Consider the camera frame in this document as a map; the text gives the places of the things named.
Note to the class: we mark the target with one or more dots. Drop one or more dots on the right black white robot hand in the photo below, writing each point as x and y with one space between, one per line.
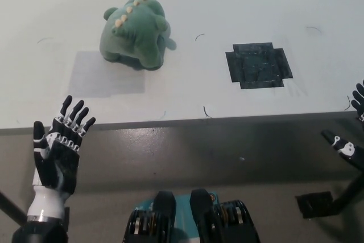
347 150

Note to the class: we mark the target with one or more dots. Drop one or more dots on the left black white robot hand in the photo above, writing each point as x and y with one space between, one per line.
61 166

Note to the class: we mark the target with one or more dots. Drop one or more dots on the green plush dinosaur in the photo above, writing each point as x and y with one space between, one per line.
133 38

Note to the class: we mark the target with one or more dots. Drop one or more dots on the black table leg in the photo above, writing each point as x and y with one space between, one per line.
11 210
348 191

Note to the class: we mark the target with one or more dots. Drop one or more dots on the grey tape square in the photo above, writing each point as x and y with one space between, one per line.
94 80

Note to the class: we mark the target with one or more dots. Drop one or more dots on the black tape patch on table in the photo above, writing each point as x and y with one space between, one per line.
258 66

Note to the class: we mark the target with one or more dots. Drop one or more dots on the black teal robot body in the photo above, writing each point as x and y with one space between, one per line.
204 220

